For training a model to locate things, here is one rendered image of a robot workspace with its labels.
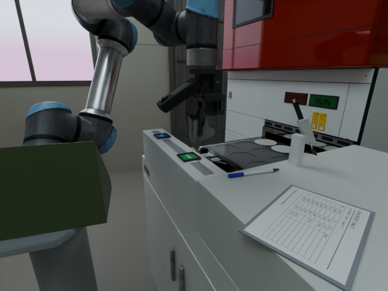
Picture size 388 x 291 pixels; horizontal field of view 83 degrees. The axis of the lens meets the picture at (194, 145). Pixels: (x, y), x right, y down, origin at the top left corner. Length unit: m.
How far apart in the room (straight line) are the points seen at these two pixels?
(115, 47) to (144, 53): 1.90
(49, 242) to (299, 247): 0.55
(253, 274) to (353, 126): 0.68
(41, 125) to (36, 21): 2.22
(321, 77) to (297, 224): 0.71
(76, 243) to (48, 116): 0.39
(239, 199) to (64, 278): 0.60
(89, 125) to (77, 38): 2.07
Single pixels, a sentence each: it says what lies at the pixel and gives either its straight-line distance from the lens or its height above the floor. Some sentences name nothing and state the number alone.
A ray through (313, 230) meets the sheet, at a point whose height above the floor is 0.97.
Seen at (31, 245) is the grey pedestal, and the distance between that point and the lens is 0.68.
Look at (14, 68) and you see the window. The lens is 2.97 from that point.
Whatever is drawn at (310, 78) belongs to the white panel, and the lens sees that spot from 1.05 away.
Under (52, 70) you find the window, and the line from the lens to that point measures 2.87.
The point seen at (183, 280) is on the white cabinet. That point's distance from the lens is 0.82.
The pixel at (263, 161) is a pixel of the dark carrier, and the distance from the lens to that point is 0.84.
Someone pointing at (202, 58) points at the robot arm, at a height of 1.24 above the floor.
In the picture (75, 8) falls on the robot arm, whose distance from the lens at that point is 0.88.
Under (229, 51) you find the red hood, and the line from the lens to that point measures 1.39.
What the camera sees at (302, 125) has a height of 1.08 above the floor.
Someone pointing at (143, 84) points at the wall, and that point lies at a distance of 2.80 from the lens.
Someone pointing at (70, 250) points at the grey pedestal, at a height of 0.71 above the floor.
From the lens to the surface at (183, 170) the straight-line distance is 0.59.
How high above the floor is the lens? 1.20
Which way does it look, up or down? 18 degrees down
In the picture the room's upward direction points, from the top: straight up
